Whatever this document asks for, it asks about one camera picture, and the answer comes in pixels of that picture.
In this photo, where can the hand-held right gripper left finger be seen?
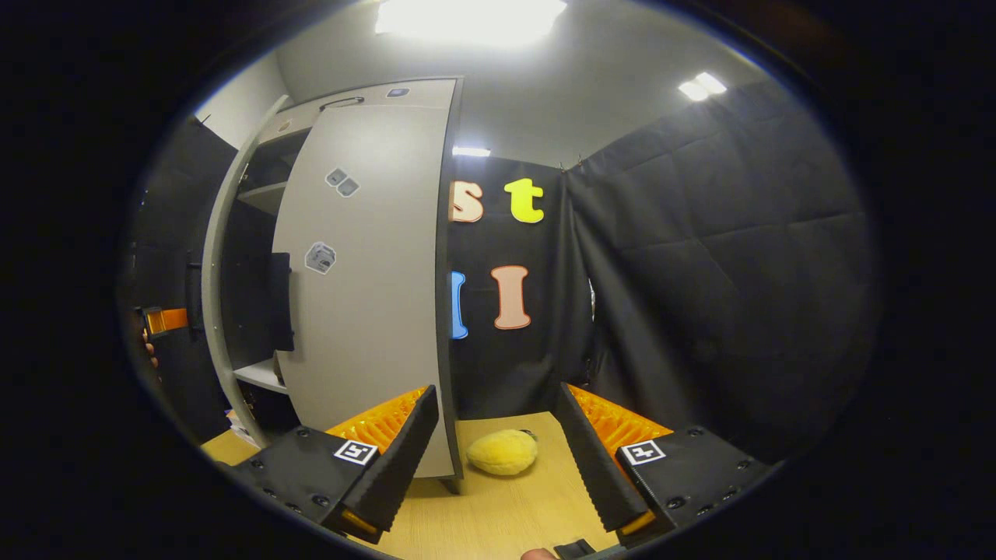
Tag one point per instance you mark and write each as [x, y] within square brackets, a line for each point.
[405, 467]

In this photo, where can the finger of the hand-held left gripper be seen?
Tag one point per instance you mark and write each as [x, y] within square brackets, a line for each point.
[167, 320]

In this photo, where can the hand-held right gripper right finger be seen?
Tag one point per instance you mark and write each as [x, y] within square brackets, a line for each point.
[591, 474]

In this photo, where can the white cabinet door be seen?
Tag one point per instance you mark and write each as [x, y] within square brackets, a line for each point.
[208, 311]
[373, 311]

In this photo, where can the white and grey shoe cabinet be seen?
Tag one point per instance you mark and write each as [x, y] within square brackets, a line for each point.
[257, 375]

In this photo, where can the white cabinet drawer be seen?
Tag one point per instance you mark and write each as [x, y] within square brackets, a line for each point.
[420, 95]

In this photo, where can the yellow plush toy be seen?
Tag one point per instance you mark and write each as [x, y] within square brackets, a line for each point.
[502, 453]

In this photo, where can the white flat box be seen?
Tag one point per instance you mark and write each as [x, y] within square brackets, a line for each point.
[237, 426]

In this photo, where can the small ceiling light panel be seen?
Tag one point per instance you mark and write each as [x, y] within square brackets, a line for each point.
[471, 152]
[700, 85]

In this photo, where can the large ceiling light panel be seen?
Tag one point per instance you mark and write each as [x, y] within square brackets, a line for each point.
[471, 19]

